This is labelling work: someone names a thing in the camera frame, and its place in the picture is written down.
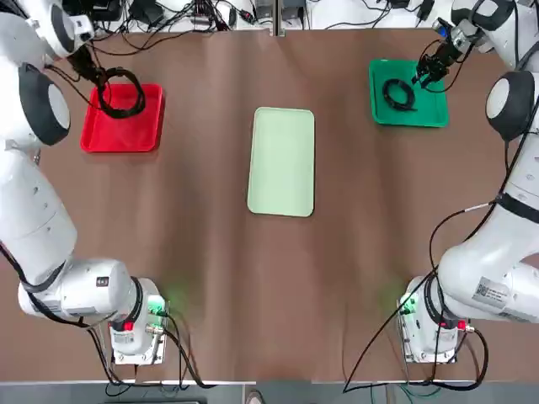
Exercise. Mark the silver metal post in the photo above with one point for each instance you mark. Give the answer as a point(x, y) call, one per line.
point(279, 17)

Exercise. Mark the red plastic tray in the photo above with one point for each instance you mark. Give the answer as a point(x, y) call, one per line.
point(126, 134)

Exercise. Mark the black power adapter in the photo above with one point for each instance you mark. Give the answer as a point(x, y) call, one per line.
point(152, 14)

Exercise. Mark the pale green plastic tray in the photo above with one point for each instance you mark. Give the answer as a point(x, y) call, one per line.
point(281, 164)

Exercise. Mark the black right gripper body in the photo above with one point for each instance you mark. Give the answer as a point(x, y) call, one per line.
point(442, 52)

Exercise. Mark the dark green plastic tray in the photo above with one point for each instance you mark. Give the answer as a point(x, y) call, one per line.
point(425, 113)

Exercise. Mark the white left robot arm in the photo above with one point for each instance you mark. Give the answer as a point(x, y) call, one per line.
point(29, 210)

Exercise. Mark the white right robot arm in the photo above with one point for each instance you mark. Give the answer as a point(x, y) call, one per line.
point(484, 269)

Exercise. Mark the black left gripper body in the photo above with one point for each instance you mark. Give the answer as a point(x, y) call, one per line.
point(84, 63)

